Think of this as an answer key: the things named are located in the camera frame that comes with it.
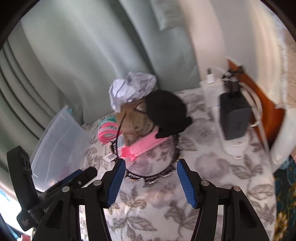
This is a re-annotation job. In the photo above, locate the white paper ball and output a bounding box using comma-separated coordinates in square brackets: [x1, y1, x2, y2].
[109, 72, 157, 113]

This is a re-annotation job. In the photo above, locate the black power adapter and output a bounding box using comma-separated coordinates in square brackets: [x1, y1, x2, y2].
[220, 80, 252, 140]

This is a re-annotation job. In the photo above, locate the green curtain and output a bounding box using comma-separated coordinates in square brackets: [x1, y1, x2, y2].
[1, 1, 200, 152]

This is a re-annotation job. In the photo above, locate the white pillow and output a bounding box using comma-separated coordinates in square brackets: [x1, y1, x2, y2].
[270, 108, 296, 172]

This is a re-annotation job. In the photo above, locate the pink plastic comb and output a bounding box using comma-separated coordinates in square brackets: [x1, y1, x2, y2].
[119, 131, 170, 162]

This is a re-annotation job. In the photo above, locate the wooden board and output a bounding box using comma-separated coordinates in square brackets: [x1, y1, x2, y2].
[235, 73, 285, 148]

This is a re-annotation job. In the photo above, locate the clear plastic storage bin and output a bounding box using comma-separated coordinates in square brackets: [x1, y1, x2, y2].
[30, 106, 92, 192]

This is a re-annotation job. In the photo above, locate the white usb plug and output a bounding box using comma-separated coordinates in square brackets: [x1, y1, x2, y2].
[206, 68, 216, 84]

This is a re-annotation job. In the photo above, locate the black fabric hair accessory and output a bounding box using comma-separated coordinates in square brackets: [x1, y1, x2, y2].
[144, 89, 192, 139]

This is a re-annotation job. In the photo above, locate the white charger block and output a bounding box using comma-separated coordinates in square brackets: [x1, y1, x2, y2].
[200, 79, 225, 108]

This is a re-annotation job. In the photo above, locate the white power strip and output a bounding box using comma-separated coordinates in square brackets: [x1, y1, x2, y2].
[200, 78, 251, 160]

